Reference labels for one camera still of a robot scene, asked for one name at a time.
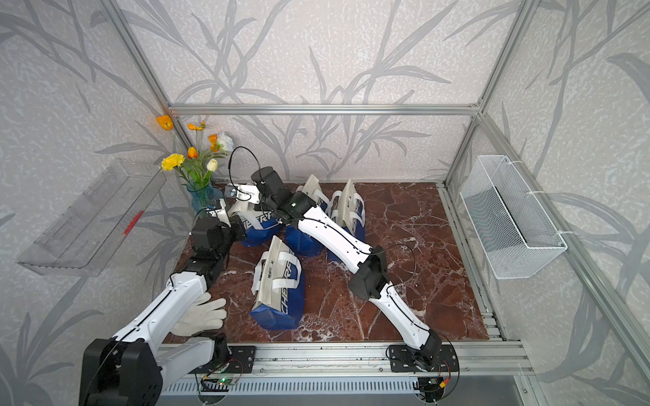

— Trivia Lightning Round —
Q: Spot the aluminium front rail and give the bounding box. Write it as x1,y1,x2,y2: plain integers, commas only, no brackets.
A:
151,341,534,379

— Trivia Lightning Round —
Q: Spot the clear plastic wall shelf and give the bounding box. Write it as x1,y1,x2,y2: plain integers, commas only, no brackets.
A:
17,159,167,277

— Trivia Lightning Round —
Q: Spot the right circuit board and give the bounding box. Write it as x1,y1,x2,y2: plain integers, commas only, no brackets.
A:
414,377,450,404

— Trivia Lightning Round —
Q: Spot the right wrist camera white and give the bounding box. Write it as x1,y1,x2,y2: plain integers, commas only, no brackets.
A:
223,184,260,204

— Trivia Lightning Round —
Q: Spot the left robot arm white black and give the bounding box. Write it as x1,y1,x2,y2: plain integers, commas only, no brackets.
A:
79,215,245,405

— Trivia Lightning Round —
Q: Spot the takeout bag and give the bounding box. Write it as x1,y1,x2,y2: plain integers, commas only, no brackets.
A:
250,236,306,331
282,174,331,257
330,179,366,242
228,201,284,247

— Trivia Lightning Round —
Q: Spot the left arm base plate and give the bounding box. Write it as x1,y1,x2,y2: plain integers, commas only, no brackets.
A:
191,345,257,375

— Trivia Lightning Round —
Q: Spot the circuit board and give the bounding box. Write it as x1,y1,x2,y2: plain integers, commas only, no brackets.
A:
199,377,240,392
414,377,450,404

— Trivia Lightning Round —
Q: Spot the white work glove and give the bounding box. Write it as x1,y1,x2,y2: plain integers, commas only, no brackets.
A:
170,292,228,337

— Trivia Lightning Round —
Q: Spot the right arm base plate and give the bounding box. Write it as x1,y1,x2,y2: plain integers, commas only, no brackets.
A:
385,343,460,376

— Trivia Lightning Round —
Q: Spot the aluminium frame bar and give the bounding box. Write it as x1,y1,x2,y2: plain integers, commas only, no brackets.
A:
169,104,479,116

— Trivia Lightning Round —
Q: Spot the artificial flower bouquet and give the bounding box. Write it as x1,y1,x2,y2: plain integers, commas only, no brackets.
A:
160,121,235,191

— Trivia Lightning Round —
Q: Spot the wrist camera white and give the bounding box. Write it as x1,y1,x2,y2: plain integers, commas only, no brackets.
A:
223,184,260,204
206,199,231,227

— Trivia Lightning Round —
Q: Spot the white wire basket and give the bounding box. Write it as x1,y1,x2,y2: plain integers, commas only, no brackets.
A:
460,155,567,280

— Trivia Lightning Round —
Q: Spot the blue glass vase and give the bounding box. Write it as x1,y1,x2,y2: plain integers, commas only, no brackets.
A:
186,182,223,213

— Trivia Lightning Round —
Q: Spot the red item on shelf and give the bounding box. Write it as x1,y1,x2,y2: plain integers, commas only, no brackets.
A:
123,211,144,236

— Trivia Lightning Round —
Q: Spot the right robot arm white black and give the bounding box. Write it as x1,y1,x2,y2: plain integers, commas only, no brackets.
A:
251,167,443,371

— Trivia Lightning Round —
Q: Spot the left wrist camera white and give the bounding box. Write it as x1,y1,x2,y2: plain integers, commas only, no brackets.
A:
206,199,231,227

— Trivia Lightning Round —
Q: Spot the left circuit board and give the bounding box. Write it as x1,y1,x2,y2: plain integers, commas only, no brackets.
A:
199,377,240,392

